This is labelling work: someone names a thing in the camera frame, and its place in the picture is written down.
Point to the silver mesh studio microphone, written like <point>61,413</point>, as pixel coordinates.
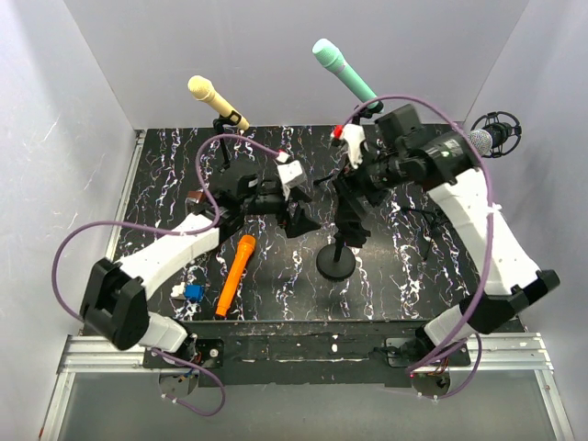
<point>482,141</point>

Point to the round base mic stand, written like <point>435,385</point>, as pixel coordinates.
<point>335,261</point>

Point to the right tripod stand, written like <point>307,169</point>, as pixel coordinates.
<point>506,131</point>

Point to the mint green microphone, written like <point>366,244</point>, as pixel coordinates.
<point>332,60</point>

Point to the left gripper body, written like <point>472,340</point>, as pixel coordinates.
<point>266,202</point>

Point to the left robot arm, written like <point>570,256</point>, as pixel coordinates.
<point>116,298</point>

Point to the black tripod mic stand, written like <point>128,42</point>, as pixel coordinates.
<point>365,113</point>

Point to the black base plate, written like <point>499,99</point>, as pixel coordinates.
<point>303,352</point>

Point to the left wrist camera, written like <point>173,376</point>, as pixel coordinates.
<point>290,175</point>

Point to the orange microphone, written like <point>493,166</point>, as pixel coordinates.
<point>244,251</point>

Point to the cream microphone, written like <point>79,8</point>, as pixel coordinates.
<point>203,90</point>

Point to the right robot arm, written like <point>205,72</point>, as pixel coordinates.
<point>448,169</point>

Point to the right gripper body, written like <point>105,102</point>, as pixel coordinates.
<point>378,175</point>

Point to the blue and white small object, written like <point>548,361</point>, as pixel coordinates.
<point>190,292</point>

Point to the cream mic round stand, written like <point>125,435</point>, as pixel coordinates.
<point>219,124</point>

